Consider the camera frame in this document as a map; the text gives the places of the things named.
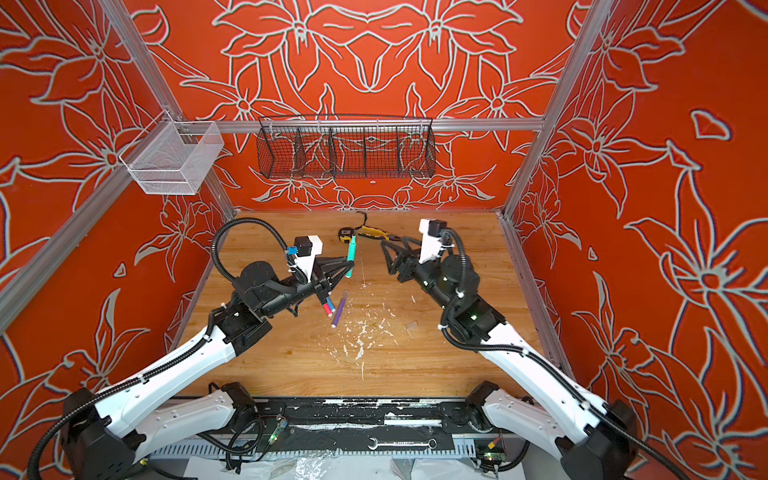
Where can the green marker pen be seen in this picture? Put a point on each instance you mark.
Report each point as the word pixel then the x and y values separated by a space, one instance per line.
pixel 351 254

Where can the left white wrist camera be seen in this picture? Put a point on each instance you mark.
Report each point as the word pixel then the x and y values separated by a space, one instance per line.
pixel 301 256

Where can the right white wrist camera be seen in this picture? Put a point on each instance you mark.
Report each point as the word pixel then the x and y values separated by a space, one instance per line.
pixel 431 243

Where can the clear plastic wall bin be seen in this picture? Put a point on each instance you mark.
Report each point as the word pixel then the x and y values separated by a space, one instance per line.
pixel 168 161

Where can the black wire wall basket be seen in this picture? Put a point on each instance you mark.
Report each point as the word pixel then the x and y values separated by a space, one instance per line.
pixel 348 147

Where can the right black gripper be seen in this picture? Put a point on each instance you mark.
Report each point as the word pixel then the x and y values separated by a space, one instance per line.
pixel 399 266

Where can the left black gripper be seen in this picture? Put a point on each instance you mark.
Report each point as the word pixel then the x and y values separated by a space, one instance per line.
pixel 325 282

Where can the silver wrench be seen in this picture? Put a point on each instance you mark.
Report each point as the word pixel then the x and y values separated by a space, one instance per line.
pixel 375 444

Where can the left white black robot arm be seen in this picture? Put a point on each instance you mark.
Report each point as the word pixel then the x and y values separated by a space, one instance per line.
pixel 105 434

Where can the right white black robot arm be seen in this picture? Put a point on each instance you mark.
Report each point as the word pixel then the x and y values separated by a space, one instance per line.
pixel 590 438

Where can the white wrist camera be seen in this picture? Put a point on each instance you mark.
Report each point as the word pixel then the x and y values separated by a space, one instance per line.
pixel 301 256
pixel 431 243

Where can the yellow black tape measure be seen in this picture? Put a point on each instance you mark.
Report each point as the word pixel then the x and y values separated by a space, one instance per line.
pixel 346 234

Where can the purple marker pen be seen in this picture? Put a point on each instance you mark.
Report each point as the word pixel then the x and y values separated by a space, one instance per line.
pixel 340 310

